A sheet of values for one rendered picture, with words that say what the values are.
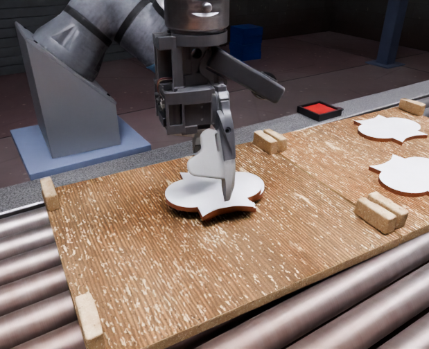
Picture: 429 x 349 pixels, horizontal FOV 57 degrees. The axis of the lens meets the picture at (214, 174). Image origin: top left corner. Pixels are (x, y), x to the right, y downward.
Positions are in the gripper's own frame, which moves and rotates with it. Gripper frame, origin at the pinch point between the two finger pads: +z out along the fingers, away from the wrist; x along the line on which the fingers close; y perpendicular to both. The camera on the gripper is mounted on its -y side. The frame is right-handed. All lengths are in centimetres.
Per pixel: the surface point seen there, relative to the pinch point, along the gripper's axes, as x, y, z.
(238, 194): 2.4, -2.8, 2.5
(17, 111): -328, 77, 98
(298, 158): -9.1, -19.2, 5.0
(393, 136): -10.2, -40.9, 4.1
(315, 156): -9.1, -22.8, 5.0
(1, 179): -201, 75, 98
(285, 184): -1.7, -12.9, 5.1
